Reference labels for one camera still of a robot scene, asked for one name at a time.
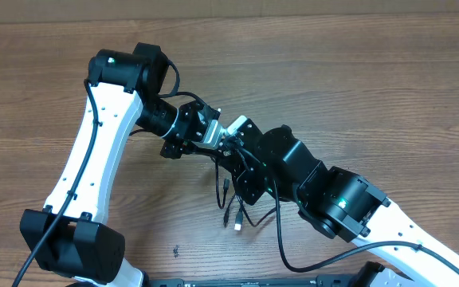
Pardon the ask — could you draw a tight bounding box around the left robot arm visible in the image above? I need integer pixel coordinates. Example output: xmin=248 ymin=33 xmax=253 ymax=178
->
xmin=20 ymin=43 xmax=226 ymax=286

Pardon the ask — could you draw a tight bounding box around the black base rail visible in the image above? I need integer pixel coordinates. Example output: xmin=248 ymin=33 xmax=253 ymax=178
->
xmin=146 ymin=261 xmax=418 ymax=287

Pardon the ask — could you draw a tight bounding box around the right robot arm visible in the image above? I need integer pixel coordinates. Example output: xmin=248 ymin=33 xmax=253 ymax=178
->
xmin=215 ymin=116 xmax=459 ymax=286

